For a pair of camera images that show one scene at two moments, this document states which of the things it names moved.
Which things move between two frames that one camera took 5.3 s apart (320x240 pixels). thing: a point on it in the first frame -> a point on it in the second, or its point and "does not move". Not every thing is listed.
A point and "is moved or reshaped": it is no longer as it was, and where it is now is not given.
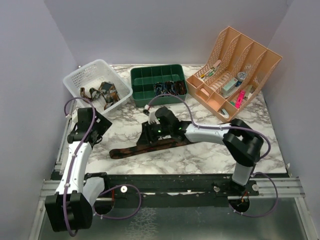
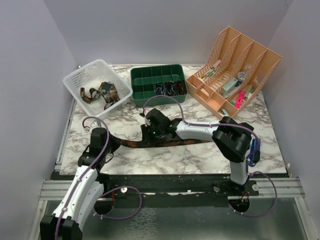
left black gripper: (104, 125) -> (116, 143)
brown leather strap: (125, 151) is moved or reshaped
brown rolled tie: (180, 87) does not move
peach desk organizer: (231, 73) does not move
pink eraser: (205, 92) does not move
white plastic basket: (99, 83) does not move
